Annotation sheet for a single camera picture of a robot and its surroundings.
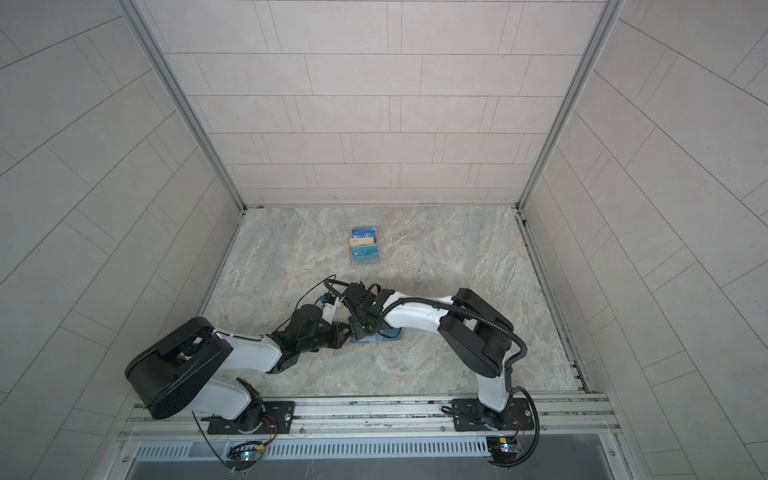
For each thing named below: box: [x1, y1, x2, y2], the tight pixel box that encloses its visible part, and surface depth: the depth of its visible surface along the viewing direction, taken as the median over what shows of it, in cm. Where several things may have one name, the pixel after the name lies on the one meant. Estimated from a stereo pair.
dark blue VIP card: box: [352, 227, 377, 241], surface depth 104 cm
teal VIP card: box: [352, 245, 379, 260], surface depth 101 cm
